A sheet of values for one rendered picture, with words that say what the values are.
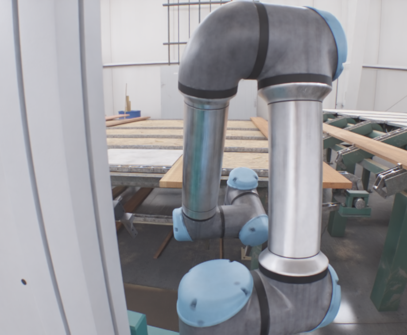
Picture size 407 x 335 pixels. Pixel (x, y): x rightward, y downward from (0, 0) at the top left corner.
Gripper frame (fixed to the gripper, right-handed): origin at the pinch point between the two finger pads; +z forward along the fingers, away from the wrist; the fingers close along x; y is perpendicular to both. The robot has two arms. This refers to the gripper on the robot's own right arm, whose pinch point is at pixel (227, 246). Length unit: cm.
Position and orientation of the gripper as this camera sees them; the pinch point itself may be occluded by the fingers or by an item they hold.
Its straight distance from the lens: 91.2
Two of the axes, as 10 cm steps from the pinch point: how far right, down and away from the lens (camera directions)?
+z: -0.7, 7.7, 6.3
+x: 9.8, 1.6, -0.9
